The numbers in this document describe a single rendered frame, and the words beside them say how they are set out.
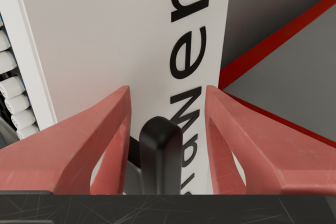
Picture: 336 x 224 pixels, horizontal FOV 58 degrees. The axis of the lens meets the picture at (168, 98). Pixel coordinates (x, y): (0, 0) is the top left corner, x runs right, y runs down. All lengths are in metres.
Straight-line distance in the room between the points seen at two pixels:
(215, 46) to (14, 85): 0.13
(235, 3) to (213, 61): 0.29
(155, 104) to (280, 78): 0.30
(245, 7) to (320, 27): 0.17
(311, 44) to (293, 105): 0.18
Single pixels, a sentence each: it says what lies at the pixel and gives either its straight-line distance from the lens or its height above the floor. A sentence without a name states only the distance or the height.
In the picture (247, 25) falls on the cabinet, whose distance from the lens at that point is 0.53.
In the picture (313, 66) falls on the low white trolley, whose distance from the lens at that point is 0.48.
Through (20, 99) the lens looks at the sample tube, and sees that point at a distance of 0.23.
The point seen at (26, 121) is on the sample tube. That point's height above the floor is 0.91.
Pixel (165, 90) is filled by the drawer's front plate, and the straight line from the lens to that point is 0.15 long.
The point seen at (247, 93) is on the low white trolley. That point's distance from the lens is 0.39.
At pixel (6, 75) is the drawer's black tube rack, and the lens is 0.25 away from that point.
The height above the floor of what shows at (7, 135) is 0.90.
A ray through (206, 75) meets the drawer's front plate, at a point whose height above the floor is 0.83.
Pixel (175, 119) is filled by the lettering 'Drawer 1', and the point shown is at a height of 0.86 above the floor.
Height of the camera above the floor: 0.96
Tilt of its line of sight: 37 degrees down
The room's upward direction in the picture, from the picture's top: 124 degrees counter-clockwise
